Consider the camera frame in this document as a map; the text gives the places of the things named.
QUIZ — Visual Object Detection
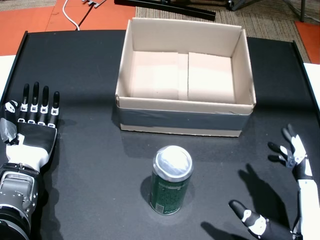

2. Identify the black wheeled stand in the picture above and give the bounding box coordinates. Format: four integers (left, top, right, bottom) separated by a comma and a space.
226, 0, 307, 23

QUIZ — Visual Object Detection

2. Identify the silver metal bracket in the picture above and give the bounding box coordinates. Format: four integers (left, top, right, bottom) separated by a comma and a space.
81, 0, 106, 9

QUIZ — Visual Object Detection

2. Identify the green drink can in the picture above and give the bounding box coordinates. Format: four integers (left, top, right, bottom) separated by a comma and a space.
149, 144, 195, 216

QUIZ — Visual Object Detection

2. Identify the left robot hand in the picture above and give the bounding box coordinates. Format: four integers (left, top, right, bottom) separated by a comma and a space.
0, 81, 61, 174

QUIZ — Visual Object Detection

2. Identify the open cardboard box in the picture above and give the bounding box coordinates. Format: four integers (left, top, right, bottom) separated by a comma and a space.
114, 17, 257, 138

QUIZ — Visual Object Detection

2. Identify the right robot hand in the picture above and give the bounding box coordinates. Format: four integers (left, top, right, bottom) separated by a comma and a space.
228, 123, 317, 240

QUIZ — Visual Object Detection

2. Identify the black metal frame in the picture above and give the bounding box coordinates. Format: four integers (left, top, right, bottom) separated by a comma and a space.
113, 0, 217, 22

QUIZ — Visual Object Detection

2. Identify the black table edge rail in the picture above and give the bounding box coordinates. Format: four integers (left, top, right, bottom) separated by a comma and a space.
292, 41, 320, 113
0, 31, 28, 101

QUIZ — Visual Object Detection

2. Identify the white cable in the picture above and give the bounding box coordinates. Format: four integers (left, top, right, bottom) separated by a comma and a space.
62, 0, 81, 31

